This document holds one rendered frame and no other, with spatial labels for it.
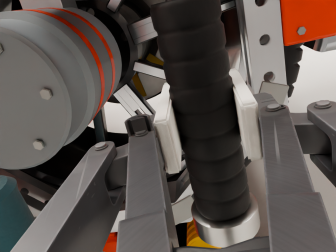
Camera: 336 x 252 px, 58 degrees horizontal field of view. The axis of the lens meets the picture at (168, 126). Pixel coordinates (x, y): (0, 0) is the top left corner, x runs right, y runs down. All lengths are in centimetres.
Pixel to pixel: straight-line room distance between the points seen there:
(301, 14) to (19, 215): 41
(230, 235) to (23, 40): 20
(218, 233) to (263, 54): 25
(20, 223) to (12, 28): 24
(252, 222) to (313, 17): 26
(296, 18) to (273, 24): 3
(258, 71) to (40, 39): 25
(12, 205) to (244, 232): 29
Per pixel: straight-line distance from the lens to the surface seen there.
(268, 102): 16
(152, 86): 72
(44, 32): 29
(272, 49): 39
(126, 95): 51
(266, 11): 38
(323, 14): 40
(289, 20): 39
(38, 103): 27
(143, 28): 48
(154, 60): 70
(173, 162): 15
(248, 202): 20
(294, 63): 49
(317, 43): 65
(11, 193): 41
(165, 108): 16
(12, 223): 42
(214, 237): 20
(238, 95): 16
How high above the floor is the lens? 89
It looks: 22 degrees down
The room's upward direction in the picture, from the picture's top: 14 degrees counter-clockwise
